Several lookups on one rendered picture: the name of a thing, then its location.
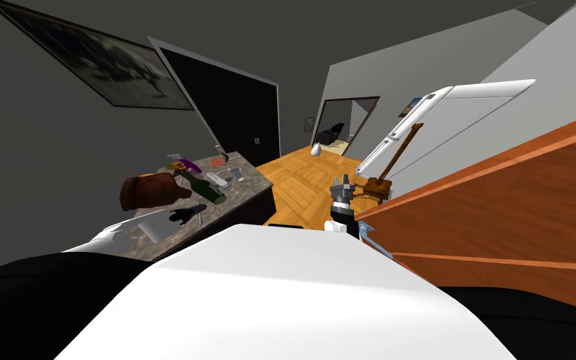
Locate brown bread loaf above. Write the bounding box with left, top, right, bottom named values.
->
left=120, top=172, right=193, bottom=212

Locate marble top table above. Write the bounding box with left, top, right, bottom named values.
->
left=117, top=151, right=276, bottom=264

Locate black double door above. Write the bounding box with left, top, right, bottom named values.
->
left=149, top=37, right=282, bottom=162

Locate blue wall picture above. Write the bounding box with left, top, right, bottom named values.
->
left=398, top=97, right=424, bottom=119

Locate green bottle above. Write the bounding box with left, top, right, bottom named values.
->
left=172, top=169, right=229, bottom=205

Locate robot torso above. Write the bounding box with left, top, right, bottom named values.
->
left=55, top=222, right=519, bottom=360

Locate brown wooden chair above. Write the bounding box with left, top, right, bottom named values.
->
left=352, top=122, right=424, bottom=205

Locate blue cabinet handle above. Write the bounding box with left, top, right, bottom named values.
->
left=357, top=222, right=394, bottom=260

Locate white oblong object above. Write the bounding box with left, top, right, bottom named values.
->
left=205, top=172, right=233, bottom=191

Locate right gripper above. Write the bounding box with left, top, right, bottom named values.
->
left=330, top=173, right=357, bottom=203

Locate purple object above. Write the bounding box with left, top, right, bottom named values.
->
left=177, top=158, right=203, bottom=175

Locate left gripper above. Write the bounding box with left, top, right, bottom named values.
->
left=169, top=204, right=209, bottom=225

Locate white refrigerator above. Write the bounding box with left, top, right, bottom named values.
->
left=355, top=79, right=537, bottom=182

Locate large dark framed picture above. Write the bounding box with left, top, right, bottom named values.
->
left=0, top=0, right=195, bottom=111

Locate orange wooden cabinet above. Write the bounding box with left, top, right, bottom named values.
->
left=355, top=107, right=576, bottom=322

